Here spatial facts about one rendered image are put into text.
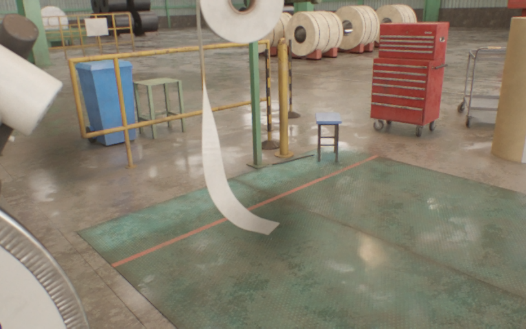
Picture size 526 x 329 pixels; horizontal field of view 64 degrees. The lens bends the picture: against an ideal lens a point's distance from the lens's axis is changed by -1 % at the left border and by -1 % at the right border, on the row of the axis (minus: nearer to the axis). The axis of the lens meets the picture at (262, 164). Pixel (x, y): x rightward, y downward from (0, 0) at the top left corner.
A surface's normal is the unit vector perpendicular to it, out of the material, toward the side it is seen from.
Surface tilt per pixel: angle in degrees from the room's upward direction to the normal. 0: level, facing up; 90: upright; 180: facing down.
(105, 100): 92
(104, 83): 92
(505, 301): 0
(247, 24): 90
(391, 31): 90
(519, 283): 0
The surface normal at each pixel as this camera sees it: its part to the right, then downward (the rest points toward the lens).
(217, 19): 0.28, 0.32
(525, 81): -0.68, 0.27
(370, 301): -0.04, -0.94
